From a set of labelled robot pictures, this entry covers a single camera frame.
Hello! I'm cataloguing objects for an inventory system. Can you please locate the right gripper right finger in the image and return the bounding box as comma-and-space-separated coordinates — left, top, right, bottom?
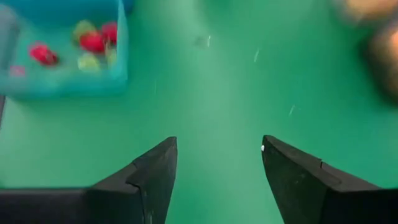
261, 134, 398, 224

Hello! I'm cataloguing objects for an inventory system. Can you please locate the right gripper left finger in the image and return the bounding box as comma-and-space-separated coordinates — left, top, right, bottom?
0, 136, 178, 224

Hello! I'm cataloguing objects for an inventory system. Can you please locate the clear container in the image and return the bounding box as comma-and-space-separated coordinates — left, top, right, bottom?
363, 21, 398, 102

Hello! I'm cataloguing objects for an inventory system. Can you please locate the red chili pepper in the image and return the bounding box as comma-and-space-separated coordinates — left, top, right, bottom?
29, 42, 60, 67
101, 21, 119, 45
78, 30, 106, 54

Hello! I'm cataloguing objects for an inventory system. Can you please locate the clear plastic basket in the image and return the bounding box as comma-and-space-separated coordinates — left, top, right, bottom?
334, 0, 398, 23

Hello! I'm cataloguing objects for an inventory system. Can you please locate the green table mat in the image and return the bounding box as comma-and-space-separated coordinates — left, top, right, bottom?
0, 0, 398, 224

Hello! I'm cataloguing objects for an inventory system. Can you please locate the teal plastic basket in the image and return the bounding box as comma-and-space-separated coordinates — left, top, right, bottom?
0, 0, 129, 100

